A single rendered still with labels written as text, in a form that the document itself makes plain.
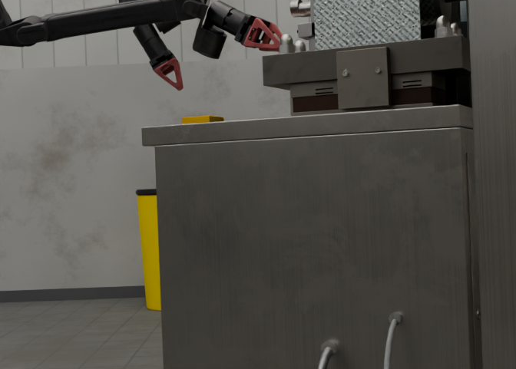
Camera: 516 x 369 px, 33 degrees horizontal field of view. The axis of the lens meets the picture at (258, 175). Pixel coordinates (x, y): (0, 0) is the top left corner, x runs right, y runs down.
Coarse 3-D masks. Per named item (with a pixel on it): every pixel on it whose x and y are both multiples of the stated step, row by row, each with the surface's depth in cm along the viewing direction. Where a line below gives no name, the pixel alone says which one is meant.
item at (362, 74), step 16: (368, 48) 163; (384, 48) 162; (336, 64) 166; (352, 64) 164; (368, 64) 163; (384, 64) 162; (352, 80) 164; (368, 80) 163; (384, 80) 162; (352, 96) 164; (368, 96) 163; (384, 96) 162
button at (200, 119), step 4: (200, 116) 188; (204, 116) 188; (208, 116) 187; (212, 116) 188; (216, 116) 191; (184, 120) 190; (188, 120) 189; (192, 120) 189; (196, 120) 188; (200, 120) 188; (204, 120) 188; (208, 120) 187; (212, 120) 188; (216, 120) 190; (220, 120) 192
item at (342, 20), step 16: (320, 0) 190; (336, 0) 188; (352, 0) 187; (368, 0) 185; (384, 0) 184; (400, 0) 182; (416, 0) 181; (320, 16) 190; (336, 16) 188; (352, 16) 187; (368, 16) 185; (384, 16) 184; (400, 16) 182; (416, 16) 181; (320, 32) 190; (336, 32) 188; (352, 32) 187; (368, 32) 185; (384, 32) 184; (400, 32) 182; (416, 32) 181; (320, 48) 190
